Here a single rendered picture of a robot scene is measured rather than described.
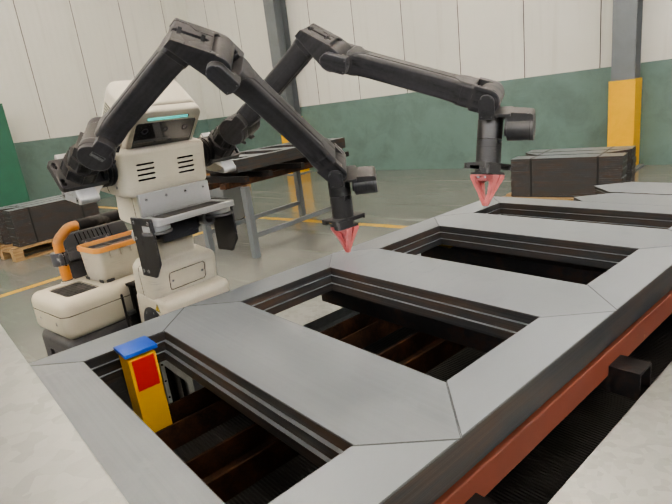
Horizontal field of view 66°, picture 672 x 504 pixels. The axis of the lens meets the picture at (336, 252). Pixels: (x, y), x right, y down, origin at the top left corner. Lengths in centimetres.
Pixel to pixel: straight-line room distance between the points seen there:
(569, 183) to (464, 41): 396
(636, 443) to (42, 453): 75
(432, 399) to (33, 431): 47
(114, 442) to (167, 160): 89
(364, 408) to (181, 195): 94
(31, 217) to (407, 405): 639
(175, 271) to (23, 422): 107
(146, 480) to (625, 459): 63
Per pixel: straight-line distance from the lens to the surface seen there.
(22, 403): 53
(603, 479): 82
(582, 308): 100
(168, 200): 147
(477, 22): 866
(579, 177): 537
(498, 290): 108
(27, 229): 689
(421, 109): 911
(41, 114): 1135
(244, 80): 110
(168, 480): 68
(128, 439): 78
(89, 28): 1205
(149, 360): 101
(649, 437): 91
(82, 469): 41
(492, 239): 150
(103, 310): 173
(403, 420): 69
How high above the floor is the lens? 126
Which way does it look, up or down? 16 degrees down
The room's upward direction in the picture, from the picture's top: 7 degrees counter-clockwise
